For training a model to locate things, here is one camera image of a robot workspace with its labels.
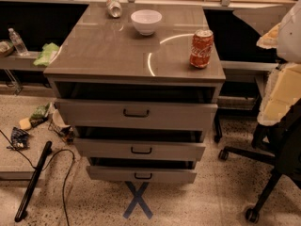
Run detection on white brown bag on floor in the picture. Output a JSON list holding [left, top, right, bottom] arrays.
[[48, 109, 74, 144]]

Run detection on red coke can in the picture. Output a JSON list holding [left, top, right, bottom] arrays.
[[190, 29, 214, 69]]

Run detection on clear plastic water bottle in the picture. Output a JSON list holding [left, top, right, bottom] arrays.
[[8, 28, 28, 56]]

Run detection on silver can lying down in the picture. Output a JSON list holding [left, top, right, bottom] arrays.
[[106, 0, 122, 18]]

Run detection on middle grey drawer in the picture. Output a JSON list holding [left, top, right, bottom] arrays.
[[74, 138, 205, 161]]

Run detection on bottom grey drawer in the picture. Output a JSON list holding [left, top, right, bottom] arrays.
[[87, 166, 197, 184]]

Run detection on grey drawer cabinet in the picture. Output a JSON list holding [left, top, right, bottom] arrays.
[[44, 3, 225, 171]]

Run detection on white bowl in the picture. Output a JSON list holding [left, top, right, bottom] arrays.
[[131, 9, 162, 36]]

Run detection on black rod on floor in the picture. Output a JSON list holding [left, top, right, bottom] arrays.
[[14, 141, 52, 222]]

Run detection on yellow sponge on floor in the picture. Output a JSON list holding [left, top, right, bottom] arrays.
[[19, 118, 32, 130]]

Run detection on top grey drawer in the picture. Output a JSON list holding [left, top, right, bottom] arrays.
[[55, 99, 217, 131]]

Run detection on black cable on floor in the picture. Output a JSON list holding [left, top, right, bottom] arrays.
[[0, 129, 76, 226]]

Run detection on brown bowl on shelf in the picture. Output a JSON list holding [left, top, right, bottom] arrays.
[[0, 40, 14, 57]]

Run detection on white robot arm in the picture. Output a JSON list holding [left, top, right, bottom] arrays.
[[257, 0, 301, 126]]

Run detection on green bag on floor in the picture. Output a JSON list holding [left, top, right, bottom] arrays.
[[29, 104, 50, 127]]

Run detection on black office chair base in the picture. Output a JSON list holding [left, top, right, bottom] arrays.
[[218, 95, 301, 223]]

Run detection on blue chip bag on floor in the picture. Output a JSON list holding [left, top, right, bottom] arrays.
[[8, 127, 29, 150]]

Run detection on blue tape cross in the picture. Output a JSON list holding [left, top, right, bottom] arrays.
[[123, 182, 153, 219]]

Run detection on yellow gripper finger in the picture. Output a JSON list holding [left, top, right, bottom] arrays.
[[257, 63, 301, 126], [256, 24, 280, 49]]

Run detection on grey side shelf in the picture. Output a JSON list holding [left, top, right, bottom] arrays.
[[0, 51, 46, 72]]

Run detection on grey drawer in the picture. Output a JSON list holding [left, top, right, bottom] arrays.
[[55, 99, 217, 131], [87, 166, 197, 184], [74, 138, 205, 161]]

